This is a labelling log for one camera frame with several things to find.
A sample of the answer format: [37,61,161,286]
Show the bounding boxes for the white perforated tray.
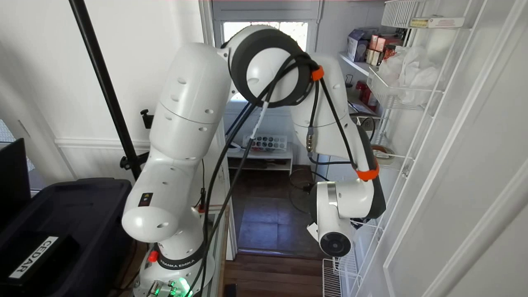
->
[246,134,289,154]

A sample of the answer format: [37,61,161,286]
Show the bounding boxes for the low white bench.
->
[227,147,296,179]

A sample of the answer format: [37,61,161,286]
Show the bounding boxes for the wooden edged robot table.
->
[204,203,240,297]

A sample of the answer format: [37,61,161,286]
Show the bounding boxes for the small white bowl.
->
[372,144,397,164]

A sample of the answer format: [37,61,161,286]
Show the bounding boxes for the pale purple box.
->
[345,28,374,63]

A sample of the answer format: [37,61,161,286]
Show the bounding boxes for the white roller blind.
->
[210,0,326,25]

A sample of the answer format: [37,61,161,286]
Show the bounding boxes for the white plastic bags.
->
[378,32,444,109]

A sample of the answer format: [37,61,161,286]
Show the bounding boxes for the black stand pole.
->
[68,0,143,182]

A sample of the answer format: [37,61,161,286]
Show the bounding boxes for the white panel door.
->
[352,0,528,297]

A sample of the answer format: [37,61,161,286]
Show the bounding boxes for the black equipment case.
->
[0,179,136,297]

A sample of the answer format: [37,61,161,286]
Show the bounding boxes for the yellow labelled flat box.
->
[408,17,466,32]

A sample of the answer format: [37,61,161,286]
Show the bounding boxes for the black monitor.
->
[0,137,34,223]

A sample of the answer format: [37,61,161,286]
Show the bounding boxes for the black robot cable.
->
[189,52,369,297]

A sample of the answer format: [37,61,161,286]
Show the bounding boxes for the orange cable clip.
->
[355,165,382,184]
[309,65,327,83]

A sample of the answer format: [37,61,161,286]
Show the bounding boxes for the white wall shelf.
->
[337,52,390,89]

